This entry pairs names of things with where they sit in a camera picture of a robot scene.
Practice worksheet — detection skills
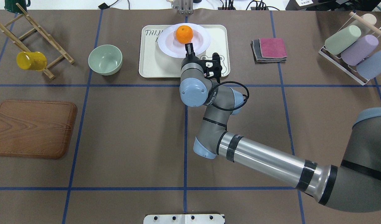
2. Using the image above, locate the power strip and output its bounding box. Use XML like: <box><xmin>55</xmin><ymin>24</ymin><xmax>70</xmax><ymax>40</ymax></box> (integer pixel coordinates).
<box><xmin>217</xmin><ymin>0</ymin><xmax>268</xmax><ymax>11</ymax></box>

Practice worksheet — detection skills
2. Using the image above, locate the wooden grain tray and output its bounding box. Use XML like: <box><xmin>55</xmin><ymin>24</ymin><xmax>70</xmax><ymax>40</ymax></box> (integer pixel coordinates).
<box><xmin>0</xmin><ymin>100</ymin><xmax>77</xmax><ymax>159</ymax></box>

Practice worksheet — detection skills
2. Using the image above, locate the white wire cup rack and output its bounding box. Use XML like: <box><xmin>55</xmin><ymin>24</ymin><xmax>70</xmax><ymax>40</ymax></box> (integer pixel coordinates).
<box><xmin>319</xmin><ymin>17</ymin><xmax>381</xmax><ymax>85</ymax></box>

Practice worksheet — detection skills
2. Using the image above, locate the dark green cup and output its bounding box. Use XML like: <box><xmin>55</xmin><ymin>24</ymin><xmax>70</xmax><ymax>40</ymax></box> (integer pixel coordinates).
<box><xmin>4</xmin><ymin>0</ymin><xmax>31</xmax><ymax>14</ymax></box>

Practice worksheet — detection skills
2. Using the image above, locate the cream bear tray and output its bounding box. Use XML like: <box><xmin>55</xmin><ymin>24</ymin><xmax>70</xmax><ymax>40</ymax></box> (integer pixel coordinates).
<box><xmin>139</xmin><ymin>25</ymin><xmax>230</xmax><ymax>78</ymax></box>

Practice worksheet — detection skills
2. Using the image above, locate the white round plate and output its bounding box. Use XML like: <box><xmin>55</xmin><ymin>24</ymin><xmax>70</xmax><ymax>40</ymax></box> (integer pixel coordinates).
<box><xmin>158</xmin><ymin>23</ymin><xmax>211</xmax><ymax>58</ymax></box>

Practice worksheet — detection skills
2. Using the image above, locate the blue tumbler cup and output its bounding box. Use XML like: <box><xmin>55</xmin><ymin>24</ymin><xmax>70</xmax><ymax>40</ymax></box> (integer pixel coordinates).
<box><xmin>356</xmin><ymin>50</ymin><xmax>381</xmax><ymax>80</ymax></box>

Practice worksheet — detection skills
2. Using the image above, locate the black small device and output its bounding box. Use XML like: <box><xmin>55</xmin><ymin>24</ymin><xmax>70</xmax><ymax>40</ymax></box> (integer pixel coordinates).
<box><xmin>98</xmin><ymin>3</ymin><xmax>110</xmax><ymax>10</ymax></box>

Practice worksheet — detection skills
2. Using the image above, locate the grey folded cloth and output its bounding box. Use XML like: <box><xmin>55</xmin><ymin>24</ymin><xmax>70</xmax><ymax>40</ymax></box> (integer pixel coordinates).
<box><xmin>251</xmin><ymin>39</ymin><xmax>287</xmax><ymax>63</ymax></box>

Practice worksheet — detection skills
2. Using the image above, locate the beige tumbler cup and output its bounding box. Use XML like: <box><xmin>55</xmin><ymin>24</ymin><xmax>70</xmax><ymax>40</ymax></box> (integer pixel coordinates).
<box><xmin>361</xmin><ymin>14</ymin><xmax>377</xmax><ymax>26</ymax></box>

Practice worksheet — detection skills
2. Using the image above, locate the wooden rack handle rod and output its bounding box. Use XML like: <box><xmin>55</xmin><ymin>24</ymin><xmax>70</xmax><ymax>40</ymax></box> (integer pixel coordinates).
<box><xmin>349</xmin><ymin>12</ymin><xmax>381</xmax><ymax>36</ymax></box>

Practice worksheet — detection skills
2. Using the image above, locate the aluminium frame post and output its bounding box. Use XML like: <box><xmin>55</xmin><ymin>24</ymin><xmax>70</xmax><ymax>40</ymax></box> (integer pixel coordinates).
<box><xmin>177</xmin><ymin>0</ymin><xmax>194</xmax><ymax>15</ymax></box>

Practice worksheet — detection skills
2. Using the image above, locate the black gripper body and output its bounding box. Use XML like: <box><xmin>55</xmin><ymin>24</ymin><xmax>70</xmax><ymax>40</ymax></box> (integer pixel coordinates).
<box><xmin>181</xmin><ymin>55</ymin><xmax>206</xmax><ymax>70</ymax></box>

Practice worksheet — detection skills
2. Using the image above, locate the yellow cup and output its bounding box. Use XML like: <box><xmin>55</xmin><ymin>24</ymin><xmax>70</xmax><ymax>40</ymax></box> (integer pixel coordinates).
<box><xmin>16</xmin><ymin>51</ymin><xmax>47</xmax><ymax>71</ymax></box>

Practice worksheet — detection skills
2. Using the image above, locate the green ceramic bowl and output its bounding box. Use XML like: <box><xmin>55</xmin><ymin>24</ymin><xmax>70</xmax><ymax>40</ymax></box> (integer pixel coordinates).
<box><xmin>88</xmin><ymin>44</ymin><xmax>123</xmax><ymax>76</ymax></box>

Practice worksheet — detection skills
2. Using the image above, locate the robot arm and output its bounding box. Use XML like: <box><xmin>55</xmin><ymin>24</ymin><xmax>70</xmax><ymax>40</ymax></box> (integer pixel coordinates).
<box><xmin>179</xmin><ymin>43</ymin><xmax>381</xmax><ymax>213</ymax></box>

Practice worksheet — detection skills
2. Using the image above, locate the green tumbler cup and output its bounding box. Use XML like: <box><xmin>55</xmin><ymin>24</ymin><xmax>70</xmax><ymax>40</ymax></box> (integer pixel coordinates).
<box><xmin>324</xmin><ymin>25</ymin><xmax>361</xmax><ymax>55</ymax></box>

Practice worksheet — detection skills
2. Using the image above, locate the pink folded cloth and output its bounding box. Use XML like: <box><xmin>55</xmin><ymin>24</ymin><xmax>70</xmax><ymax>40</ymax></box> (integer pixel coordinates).
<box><xmin>259</xmin><ymin>38</ymin><xmax>287</xmax><ymax>59</ymax></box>

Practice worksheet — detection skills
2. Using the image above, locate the orange fruit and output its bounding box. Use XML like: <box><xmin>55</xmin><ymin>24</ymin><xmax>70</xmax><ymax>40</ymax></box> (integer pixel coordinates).
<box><xmin>175</xmin><ymin>25</ymin><xmax>193</xmax><ymax>44</ymax></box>

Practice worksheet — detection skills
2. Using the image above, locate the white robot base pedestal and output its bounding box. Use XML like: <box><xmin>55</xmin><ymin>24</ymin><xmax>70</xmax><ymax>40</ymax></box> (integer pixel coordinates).
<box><xmin>143</xmin><ymin>214</ymin><xmax>225</xmax><ymax>224</ymax></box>

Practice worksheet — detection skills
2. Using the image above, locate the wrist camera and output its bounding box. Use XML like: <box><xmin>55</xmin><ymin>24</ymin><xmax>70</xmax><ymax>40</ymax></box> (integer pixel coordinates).
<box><xmin>204</xmin><ymin>53</ymin><xmax>222</xmax><ymax>82</ymax></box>

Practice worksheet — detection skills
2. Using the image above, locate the purple tumbler cup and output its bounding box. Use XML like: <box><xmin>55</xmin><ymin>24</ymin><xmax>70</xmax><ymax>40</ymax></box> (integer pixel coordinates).
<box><xmin>341</xmin><ymin>35</ymin><xmax>379</xmax><ymax>66</ymax></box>

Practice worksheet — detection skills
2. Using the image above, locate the wooden peg rack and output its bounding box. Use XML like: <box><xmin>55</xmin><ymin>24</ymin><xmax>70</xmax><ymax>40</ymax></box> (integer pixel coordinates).
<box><xmin>0</xmin><ymin>3</ymin><xmax>75</xmax><ymax>80</ymax></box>

